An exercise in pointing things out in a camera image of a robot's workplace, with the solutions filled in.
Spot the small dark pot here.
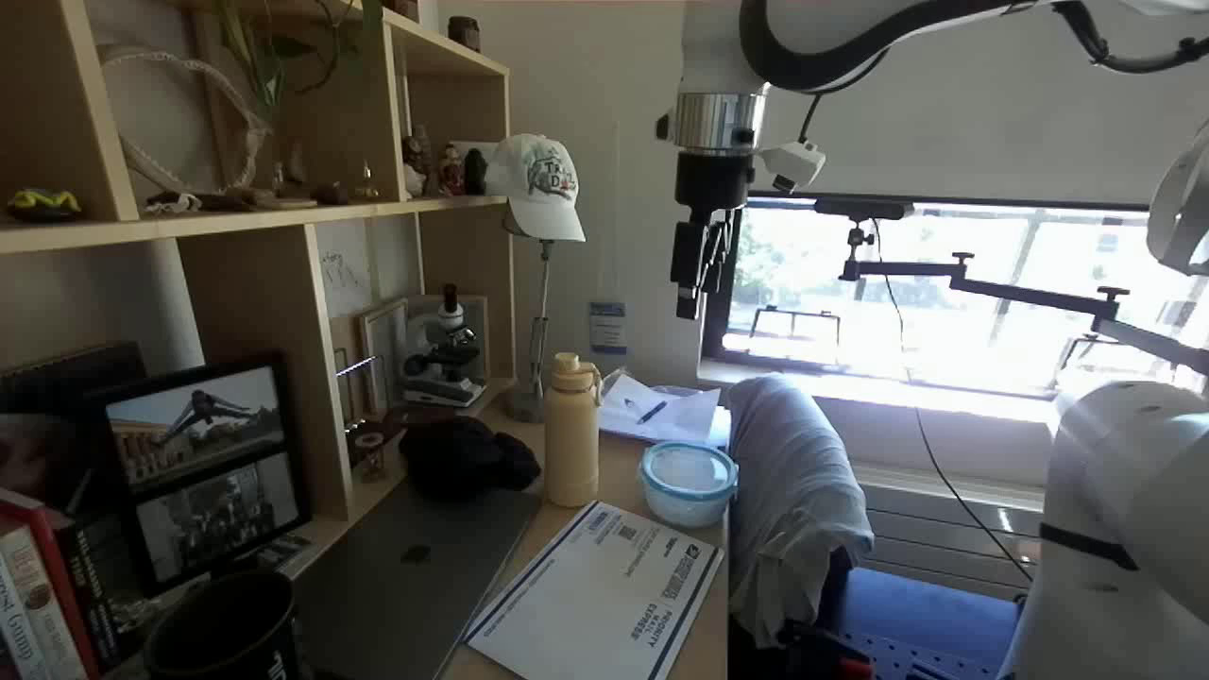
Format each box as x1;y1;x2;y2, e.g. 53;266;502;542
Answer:
345;420;397;484

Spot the white baseball cap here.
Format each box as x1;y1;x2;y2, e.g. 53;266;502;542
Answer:
478;131;588;250

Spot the small brown figurine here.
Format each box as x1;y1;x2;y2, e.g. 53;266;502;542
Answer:
436;139;468;201

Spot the thin black hanging cable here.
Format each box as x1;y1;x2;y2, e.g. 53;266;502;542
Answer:
874;235;1040;585

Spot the white rope ring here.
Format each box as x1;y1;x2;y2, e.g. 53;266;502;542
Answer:
94;36;274;207

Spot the white wall radiator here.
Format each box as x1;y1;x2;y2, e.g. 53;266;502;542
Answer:
851;460;1050;604

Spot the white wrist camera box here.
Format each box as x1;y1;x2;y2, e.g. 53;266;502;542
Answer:
757;139;830;197

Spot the white paper with blue print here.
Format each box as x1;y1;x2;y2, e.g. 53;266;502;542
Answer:
466;500;730;680

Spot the striped wall sticker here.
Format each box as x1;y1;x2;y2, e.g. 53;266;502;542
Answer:
585;298;630;371

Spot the grey cloth over chair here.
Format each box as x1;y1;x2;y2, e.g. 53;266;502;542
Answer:
723;374;880;654

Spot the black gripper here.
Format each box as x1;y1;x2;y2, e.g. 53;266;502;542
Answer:
670;148;760;324

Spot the light wooden shelf unit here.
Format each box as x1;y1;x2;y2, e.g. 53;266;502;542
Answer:
0;0;521;602

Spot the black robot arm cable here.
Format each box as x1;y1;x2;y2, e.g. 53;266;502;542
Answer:
738;0;1209;99

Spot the black fabric pouch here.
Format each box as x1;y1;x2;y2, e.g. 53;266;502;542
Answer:
397;413;545;507

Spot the small dark figurine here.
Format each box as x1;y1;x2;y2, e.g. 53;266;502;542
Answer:
461;143;493;201

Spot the red book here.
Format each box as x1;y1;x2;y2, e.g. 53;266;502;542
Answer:
0;484;107;680

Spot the black and white microscope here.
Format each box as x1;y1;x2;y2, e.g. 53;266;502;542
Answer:
400;281;490;410

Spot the black double photo frame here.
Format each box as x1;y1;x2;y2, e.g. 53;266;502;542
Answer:
83;348;317;597

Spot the green potted plant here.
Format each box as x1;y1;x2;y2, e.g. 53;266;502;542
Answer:
205;0;385;129

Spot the grey laptop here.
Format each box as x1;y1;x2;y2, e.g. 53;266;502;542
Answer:
289;479;546;680

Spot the pale yellow water bottle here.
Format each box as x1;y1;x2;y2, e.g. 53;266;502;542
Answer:
540;348;607;515

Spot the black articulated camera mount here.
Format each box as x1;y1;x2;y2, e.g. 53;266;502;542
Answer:
835;216;1209;378

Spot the small dark jar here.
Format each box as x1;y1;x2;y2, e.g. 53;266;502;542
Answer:
444;12;488;57

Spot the dark box behind frame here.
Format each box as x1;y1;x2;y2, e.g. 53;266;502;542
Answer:
0;338;151;512

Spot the blue chair seat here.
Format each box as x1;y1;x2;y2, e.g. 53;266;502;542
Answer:
822;562;1027;680

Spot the green and black small object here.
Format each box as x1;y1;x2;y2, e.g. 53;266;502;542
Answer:
4;183;89;228

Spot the small pale figurine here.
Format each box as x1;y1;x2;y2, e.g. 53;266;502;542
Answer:
400;131;438;201

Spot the light blue bowl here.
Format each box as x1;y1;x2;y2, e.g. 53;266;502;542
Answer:
636;437;743;534

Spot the black mug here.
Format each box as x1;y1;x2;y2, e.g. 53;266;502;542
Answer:
141;562;305;680

